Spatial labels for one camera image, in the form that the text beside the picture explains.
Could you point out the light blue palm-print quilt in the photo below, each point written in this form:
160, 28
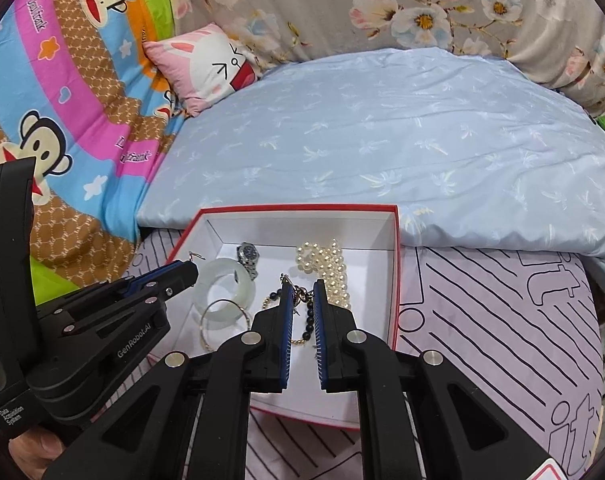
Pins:
382, 150

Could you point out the pale green jade bangle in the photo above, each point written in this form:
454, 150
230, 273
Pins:
217, 267

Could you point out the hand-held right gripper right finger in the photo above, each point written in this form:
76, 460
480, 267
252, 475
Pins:
320, 330

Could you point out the silver hook earring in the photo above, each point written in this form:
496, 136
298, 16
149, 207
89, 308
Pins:
197, 256

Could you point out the thin gold hoop bangle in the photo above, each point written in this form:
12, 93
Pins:
206, 310

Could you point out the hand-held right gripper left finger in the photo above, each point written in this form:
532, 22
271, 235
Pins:
285, 330

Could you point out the lilac black-lined bed sheet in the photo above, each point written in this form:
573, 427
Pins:
482, 320

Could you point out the person's left hand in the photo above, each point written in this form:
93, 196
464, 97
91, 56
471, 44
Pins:
50, 452

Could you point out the pink bunny pillow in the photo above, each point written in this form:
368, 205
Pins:
207, 65

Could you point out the colourful monkey cartoon blanket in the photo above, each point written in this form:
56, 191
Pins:
82, 85

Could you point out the silver metal wristwatch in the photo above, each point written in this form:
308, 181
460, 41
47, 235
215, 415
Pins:
247, 255

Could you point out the red and white cardboard box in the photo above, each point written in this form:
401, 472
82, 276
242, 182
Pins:
302, 225

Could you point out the grey floral blanket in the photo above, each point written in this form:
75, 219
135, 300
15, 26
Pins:
332, 5

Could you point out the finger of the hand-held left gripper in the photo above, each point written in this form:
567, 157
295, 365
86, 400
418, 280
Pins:
152, 275
180, 280

